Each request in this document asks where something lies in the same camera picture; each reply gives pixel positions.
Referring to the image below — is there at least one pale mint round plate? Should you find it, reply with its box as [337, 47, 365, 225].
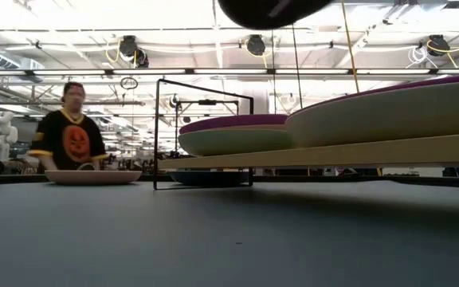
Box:
[284, 79, 459, 149]
[177, 126, 294, 157]

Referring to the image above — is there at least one pink round plate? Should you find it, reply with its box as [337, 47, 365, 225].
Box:
[179, 123, 290, 132]
[45, 169, 143, 186]

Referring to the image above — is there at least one black round plate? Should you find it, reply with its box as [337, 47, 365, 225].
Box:
[168, 170, 251, 187]
[217, 0, 334, 31]

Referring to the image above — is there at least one long ceiling light bar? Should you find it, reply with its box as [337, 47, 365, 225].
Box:
[0, 68, 459, 77]

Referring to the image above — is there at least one blue table mat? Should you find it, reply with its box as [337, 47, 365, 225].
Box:
[0, 181, 459, 287]

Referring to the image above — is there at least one person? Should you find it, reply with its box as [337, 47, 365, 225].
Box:
[27, 81, 109, 172]

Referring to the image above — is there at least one white robot figure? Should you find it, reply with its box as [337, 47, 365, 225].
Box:
[0, 110, 19, 163]

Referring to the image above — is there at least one black metal frame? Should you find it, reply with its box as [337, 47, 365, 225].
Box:
[168, 98, 241, 155]

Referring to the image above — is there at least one black hanging cable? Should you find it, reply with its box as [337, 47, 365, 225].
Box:
[291, 23, 304, 116]

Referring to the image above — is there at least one ceiling cable reel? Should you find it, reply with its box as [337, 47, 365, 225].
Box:
[426, 33, 452, 57]
[117, 34, 150, 69]
[245, 33, 267, 57]

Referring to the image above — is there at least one wooden shelf with black frame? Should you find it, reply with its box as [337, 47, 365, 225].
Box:
[152, 78, 459, 191]

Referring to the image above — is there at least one yellow hanging cable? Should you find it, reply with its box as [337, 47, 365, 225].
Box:
[339, 0, 361, 95]

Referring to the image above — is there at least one black table frame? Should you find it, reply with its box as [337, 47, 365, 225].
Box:
[0, 171, 459, 191]

